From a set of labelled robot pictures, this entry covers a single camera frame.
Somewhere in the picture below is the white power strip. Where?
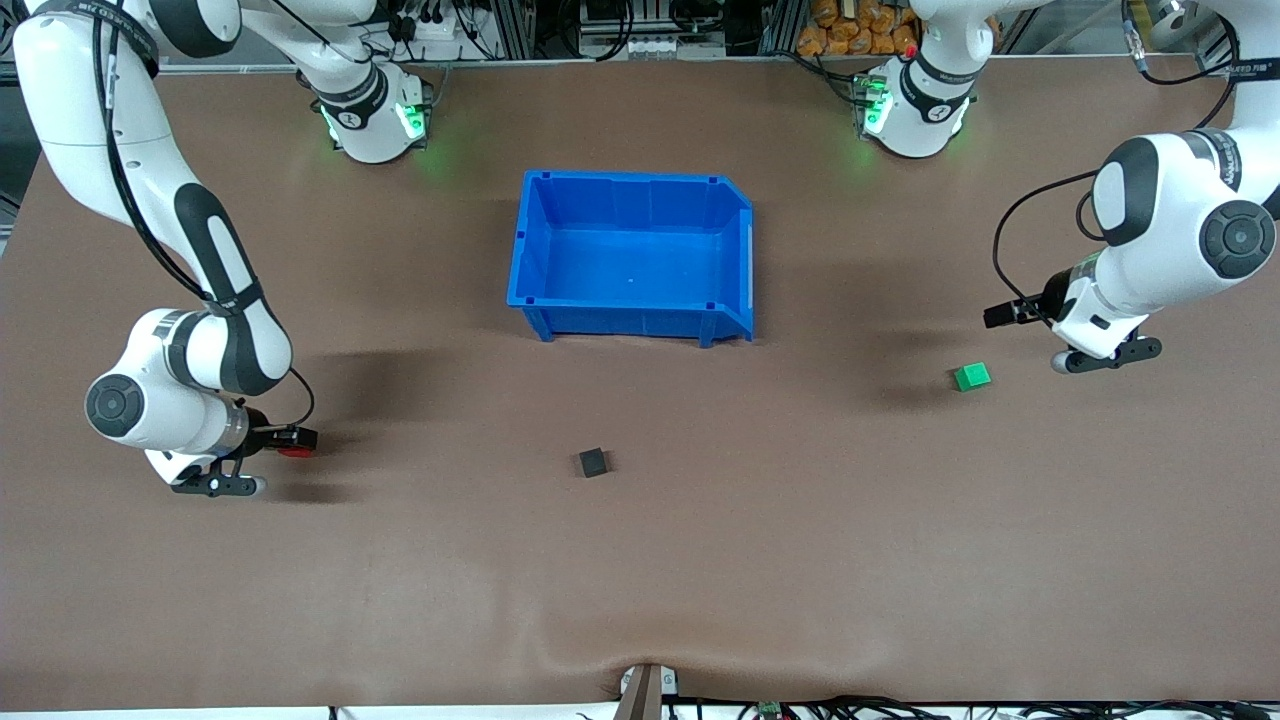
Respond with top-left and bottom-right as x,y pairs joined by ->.
395,8 -> 471,43

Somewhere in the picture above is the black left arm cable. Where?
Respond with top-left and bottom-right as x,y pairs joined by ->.
990,168 -> 1103,319

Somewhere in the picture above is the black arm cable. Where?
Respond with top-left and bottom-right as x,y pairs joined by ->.
990,168 -> 1103,319
92,0 -> 319,431

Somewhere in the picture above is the orange snack bag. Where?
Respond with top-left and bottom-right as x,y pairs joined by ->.
797,0 -> 921,58

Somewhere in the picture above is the aluminium camera post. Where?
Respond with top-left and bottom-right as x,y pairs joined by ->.
620,663 -> 679,720

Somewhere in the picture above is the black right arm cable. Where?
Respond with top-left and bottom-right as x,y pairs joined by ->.
92,0 -> 319,431

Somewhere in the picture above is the blue plastic bin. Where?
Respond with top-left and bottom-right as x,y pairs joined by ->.
506,168 -> 755,349

